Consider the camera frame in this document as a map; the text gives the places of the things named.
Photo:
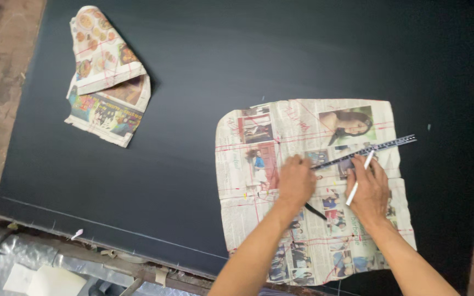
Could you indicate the person's right hand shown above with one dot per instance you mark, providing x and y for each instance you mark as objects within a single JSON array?
[{"x": 370, "y": 193}]

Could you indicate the person's left hand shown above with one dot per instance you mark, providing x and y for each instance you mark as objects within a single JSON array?
[{"x": 296, "y": 183}]

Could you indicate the person's right fingers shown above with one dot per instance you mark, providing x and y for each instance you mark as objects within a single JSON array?
[{"x": 360, "y": 166}]

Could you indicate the person's left fingers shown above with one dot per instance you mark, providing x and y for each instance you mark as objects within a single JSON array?
[{"x": 305, "y": 166}]

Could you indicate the white chalk pencil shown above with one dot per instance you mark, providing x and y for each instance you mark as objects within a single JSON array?
[{"x": 352, "y": 194}]

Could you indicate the long metal ruler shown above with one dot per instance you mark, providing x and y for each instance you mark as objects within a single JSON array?
[{"x": 389, "y": 144}]

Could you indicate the black pen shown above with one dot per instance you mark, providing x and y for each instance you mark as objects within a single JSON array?
[{"x": 316, "y": 212}]

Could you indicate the flat newspaper pattern sheet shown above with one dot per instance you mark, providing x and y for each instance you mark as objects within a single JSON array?
[{"x": 294, "y": 119}]

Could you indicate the black fabric sheet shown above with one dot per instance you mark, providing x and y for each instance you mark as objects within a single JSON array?
[{"x": 204, "y": 74}]

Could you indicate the beige tape strip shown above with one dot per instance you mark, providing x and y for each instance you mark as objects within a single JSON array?
[{"x": 161, "y": 276}]

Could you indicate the folded newspaper pattern piece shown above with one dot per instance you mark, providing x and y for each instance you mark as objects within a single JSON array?
[{"x": 105, "y": 78}]

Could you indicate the pink chalk piece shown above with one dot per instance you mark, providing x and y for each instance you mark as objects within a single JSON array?
[{"x": 77, "y": 234}]

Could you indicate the cream paper sheet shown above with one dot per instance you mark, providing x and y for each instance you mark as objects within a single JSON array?
[{"x": 58, "y": 283}]

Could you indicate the white paper sheet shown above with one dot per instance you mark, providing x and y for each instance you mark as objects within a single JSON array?
[{"x": 17, "y": 277}]

